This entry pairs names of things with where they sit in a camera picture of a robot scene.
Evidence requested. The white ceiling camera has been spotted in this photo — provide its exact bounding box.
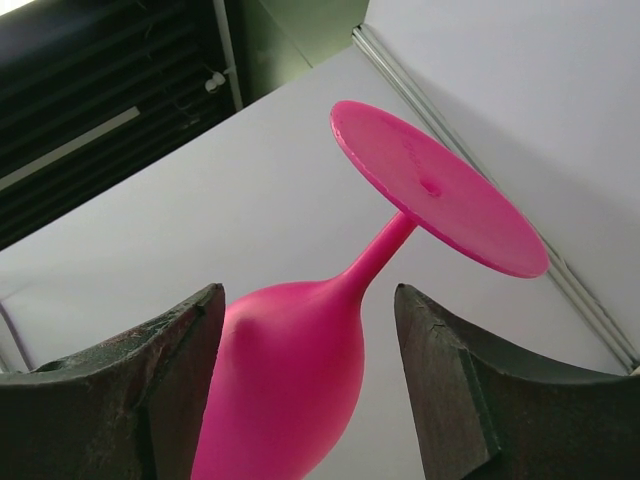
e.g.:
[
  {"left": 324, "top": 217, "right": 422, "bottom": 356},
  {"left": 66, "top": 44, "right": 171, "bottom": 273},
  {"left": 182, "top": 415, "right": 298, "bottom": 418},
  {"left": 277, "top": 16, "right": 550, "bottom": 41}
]
[{"left": 204, "top": 71, "right": 227, "bottom": 94}]

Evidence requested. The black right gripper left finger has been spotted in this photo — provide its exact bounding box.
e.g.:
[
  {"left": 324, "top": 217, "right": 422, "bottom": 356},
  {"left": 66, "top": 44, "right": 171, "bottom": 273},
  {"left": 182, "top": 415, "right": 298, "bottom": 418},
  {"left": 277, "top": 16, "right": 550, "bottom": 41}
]
[{"left": 1, "top": 284, "right": 225, "bottom": 479}]

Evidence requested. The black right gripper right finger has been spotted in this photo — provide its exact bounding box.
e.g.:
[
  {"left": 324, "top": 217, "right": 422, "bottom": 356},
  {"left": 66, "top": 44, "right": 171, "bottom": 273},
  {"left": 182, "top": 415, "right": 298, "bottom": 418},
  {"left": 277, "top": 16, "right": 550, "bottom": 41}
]
[{"left": 394, "top": 284, "right": 639, "bottom": 479}]

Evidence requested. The pink wine glass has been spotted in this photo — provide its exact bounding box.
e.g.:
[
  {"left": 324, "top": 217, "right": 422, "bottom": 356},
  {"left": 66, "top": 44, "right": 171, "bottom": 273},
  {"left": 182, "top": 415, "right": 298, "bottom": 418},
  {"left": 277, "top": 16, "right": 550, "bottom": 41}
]
[{"left": 191, "top": 100, "right": 550, "bottom": 479}]

